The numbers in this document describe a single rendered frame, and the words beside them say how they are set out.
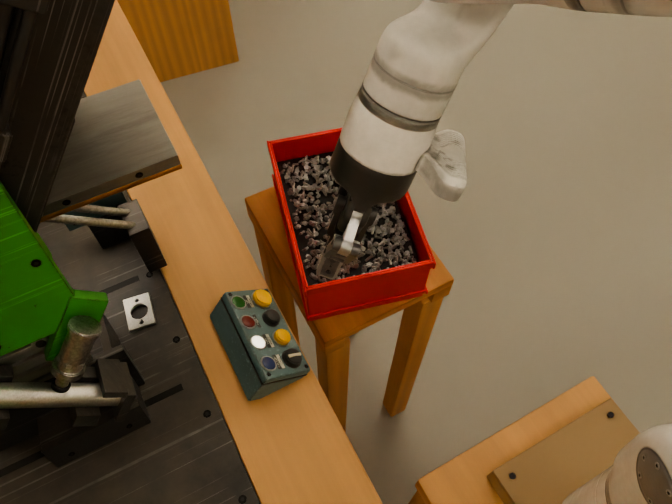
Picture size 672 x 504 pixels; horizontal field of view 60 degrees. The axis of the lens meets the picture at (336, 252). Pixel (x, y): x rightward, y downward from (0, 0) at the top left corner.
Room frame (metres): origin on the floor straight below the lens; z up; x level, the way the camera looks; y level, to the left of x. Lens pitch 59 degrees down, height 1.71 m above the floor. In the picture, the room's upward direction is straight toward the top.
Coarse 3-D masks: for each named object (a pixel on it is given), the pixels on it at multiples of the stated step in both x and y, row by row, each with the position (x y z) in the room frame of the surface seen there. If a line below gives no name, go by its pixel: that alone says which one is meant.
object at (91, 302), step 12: (72, 300) 0.30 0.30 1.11; (84, 300) 0.31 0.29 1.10; (96, 300) 0.31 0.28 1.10; (72, 312) 0.30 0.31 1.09; (84, 312) 0.30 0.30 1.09; (96, 312) 0.30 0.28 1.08; (60, 324) 0.28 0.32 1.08; (60, 336) 0.28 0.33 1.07; (48, 348) 0.27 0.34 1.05; (60, 348) 0.27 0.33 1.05; (48, 360) 0.26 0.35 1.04
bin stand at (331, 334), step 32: (256, 224) 0.64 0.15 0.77; (288, 256) 0.55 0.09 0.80; (288, 288) 0.51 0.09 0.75; (448, 288) 0.50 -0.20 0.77; (288, 320) 0.65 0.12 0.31; (320, 320) 0.42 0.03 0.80; (352, 320) 0.42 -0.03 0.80; (416, 320) 0.48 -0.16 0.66; (320, 352) 0.41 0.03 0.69; (416, 352) 0.49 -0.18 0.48; (320, 384) 0.42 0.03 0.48
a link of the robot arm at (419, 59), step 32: (384, 32) 0.37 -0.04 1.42; (416, 32) 0.36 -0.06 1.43; (448, 32) 0.37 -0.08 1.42; (480, 32) 0.37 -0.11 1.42; (384, 64) 0.35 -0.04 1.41; (416, 64) 0.34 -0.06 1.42; (448, 64) 0.34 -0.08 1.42; (384, 96) 0.34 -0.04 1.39; (416, 96) 0.33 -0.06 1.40; (448, 96) 0.34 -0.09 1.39
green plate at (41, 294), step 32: (0, 192) 0.34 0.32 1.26; (0, 224) 0.33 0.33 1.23; (0, 256) 0.31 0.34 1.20; (32, 256) 0.32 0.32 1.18; (0, 288) 0.29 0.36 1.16; (32, 288) 0.30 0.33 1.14; (64, 288) 0.31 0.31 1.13; (0, 320) 0.27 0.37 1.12; (32, 320) 0.28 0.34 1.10; (0, 352) 0.25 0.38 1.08
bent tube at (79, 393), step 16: (0, 384) 0.22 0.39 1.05; (16, 384) 0.23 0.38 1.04; (32, 384) 0.23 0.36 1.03; (48, 384) 0.23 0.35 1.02; (80, 384) 0.24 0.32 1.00; (96, 384) 0.25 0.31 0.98; (0, 400) 0.21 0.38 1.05; (16, 400) 0.21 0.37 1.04; (32, 400) 0.21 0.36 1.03; (48, 400) 0.22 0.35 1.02; (64, 400) 0.22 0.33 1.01; (80, 400) 0.22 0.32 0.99; (96, 400) 0.23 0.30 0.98; (112, 400) 0.23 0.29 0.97
